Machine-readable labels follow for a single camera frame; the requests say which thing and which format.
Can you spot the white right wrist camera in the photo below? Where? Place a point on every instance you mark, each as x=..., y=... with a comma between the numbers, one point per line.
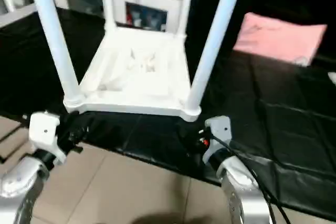
x=218, y=129

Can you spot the white plastic table top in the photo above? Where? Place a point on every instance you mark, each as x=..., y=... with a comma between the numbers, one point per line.
x=136, y=87

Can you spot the black work mat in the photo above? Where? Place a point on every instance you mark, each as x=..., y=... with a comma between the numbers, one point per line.
x=294, y=129

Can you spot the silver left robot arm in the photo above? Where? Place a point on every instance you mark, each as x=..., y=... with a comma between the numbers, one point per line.
x=21, y=182

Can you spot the pink pillow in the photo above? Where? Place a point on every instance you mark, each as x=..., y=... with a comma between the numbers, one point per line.
x=283, y=38

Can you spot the black metal stand leg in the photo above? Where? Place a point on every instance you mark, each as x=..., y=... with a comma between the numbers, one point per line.
x=10, y=135

